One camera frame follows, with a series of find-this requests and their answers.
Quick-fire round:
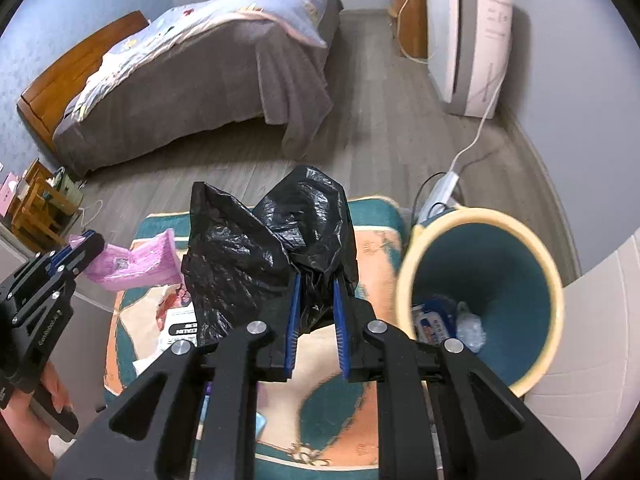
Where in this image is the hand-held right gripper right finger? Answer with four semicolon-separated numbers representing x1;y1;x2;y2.
331;276;583;480

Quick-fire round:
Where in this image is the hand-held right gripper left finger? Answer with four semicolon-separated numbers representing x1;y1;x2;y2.
50;274;303;480

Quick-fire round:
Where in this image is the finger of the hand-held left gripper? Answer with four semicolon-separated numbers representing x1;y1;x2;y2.
47;230;106;281

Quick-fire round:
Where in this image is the pink plastic wrapper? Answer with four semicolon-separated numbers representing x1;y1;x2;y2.
70;228;182;292

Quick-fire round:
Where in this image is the black plastic bag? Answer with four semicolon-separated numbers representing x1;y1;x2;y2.
181;165;360;348

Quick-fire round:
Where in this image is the yellow rimmed teal waste bin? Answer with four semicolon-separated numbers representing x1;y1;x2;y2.
395;207;566;398

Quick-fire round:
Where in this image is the person's left hand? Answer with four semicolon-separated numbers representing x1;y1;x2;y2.
0;362;75;477

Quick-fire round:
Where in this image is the wooden rack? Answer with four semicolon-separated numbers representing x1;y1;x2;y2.
10;159;83;251

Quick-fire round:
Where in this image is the pale green bag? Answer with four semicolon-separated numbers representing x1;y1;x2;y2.
52;167;84;212

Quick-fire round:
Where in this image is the printed teal and beige mat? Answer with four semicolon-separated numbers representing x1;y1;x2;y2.
102;196;416;480

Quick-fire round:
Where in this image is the blue and white packet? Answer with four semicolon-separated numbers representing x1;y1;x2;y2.
411;299;459;345

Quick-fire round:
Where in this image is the crumpled red and white packet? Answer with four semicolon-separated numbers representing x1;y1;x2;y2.
156;284;195;330

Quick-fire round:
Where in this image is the pink box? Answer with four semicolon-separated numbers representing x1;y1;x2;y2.
0;172;23;216

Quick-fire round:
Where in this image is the crumpled clear plastic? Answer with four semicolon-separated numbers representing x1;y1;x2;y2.
456;301;487;352

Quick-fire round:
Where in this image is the white power strip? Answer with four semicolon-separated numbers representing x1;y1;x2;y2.
417;171;461;226

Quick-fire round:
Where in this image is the wooden bed headboard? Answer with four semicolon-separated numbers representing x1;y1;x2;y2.
16;11;151;156

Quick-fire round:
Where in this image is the bed with grey blanket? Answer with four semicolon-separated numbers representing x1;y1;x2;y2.
52;0;346;178

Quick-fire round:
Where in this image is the white air purifier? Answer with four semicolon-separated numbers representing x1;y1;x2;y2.
425;0;514;118

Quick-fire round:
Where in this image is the wooden nightstand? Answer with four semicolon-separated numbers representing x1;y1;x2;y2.
387;0;430;58

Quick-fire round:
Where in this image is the thin white floor cable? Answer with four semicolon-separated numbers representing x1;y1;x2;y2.
80;199;104;231

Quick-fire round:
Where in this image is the black cable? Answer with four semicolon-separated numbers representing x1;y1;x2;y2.
412;172;451;221

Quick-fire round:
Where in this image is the white power cable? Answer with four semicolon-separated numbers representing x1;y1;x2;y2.
447;60;506;177

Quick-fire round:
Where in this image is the white cable at nightstand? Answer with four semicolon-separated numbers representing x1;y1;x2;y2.
395;0;431;64

